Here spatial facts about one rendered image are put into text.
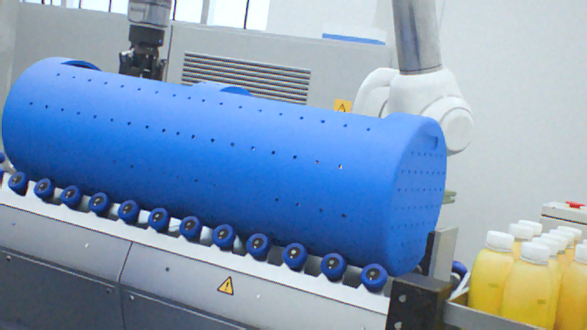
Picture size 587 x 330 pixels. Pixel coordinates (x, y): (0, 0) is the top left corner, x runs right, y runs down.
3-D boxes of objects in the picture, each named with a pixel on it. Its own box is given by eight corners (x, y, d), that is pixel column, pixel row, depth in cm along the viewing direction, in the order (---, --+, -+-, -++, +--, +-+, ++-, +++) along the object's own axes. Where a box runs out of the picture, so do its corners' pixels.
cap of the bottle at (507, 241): (485, 240, 123) (487, 229, 122) (511, 245, 122) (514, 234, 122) (486, 244, 119) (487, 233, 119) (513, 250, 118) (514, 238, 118)
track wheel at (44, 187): (44, 180, 168) (39, 175, 167) (60, 184, 166) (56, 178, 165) (32, 197, 166) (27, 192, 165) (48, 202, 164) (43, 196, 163)
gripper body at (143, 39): (147, 26, 177) (141, 68, 178) (120, 21, 170) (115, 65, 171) (173, 30, 174) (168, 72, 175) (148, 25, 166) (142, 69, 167)
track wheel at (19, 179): (19, 174, 172) (14, 168, 170) (34, 177, 170) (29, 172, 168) (7, 190, 170) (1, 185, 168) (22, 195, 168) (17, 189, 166)
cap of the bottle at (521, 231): (529, 237, 134) (531, 226, 134) (534, 240, 130) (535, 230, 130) (506, 232, 134) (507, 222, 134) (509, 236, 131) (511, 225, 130)
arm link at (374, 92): (382, 152, 218) (402, 74, 216) (420, 163, 201) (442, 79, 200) (332, 141, 210) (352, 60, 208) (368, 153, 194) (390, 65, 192)
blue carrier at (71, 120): (87, 182, 191) (105, 65, 189) (431, 271, 151) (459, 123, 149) (-11, 182, 166) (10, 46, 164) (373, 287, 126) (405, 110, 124)
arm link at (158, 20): (120, -7, 169) (117, 22, 170) (155, -3, 165) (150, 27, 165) (148, 1, 177) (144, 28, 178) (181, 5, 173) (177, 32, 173)
